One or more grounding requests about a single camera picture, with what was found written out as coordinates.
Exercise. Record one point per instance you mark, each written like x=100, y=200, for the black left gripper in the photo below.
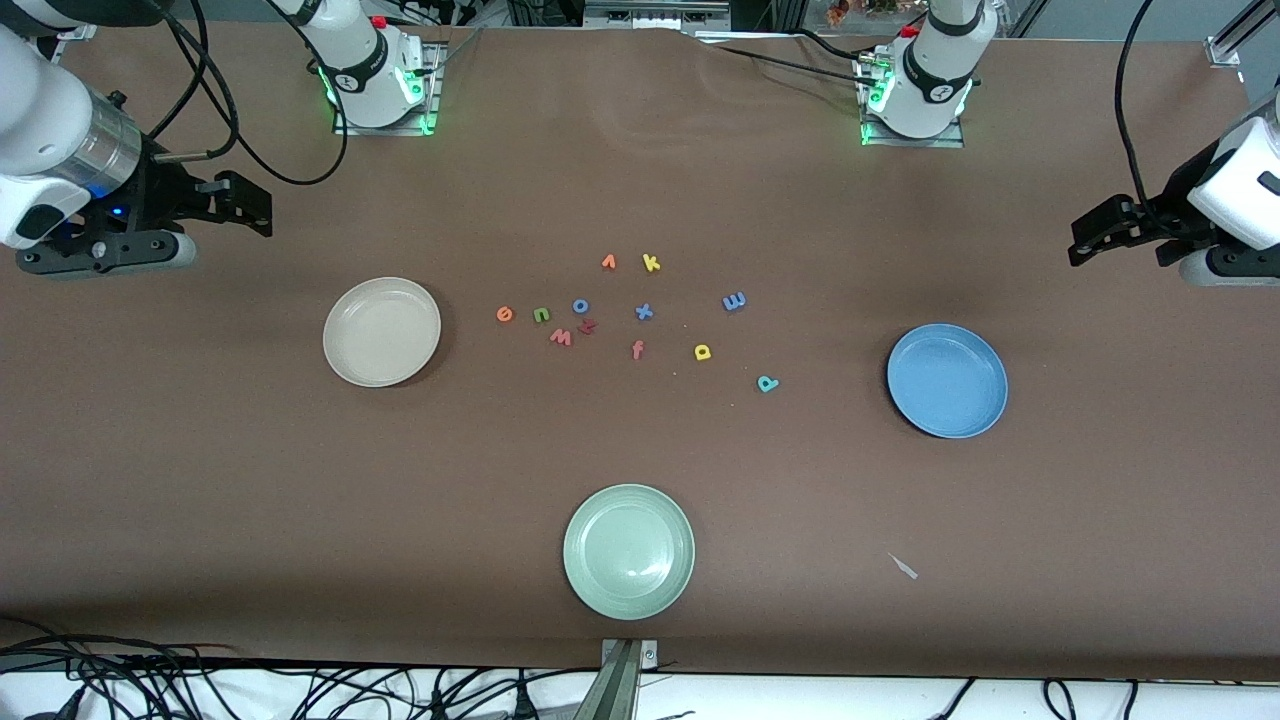
x=1163, y=219

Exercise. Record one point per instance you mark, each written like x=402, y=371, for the pale green plate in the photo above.
x=628, y=552

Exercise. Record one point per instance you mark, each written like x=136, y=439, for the blue plate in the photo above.
x=950, y=390

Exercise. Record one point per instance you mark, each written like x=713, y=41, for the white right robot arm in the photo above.
x=40, y=110

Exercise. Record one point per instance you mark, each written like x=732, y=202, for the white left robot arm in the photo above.
x=930, y=80

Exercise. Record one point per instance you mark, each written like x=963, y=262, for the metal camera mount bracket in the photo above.
x=620, y=690

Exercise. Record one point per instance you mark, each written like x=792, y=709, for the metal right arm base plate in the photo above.
x=431, y=85

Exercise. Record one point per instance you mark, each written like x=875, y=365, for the silver frame rail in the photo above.
x=650, y=18

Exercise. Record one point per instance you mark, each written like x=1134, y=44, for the brown table cover sheet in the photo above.
x=250, y=480

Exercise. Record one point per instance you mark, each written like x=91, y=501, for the small grey paper scrap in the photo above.
x=903, y=566

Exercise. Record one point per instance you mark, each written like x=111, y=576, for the blue foam letter m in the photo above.
x=734, y=302

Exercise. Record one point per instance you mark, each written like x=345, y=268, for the aluminium frame corner profile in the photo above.
x=1225, y=50

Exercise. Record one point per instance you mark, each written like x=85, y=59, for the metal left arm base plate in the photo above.
x=920, y=142

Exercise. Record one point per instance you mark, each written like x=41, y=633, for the beige brown plate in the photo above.
x=380, y=335

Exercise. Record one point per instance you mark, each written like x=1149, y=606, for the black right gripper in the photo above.
x=165, y=193

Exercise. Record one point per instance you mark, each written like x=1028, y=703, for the pink foam letter w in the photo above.
x=560, y=340

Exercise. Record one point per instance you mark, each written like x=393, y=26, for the aluminium frame corner bracket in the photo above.
x=80, y=32

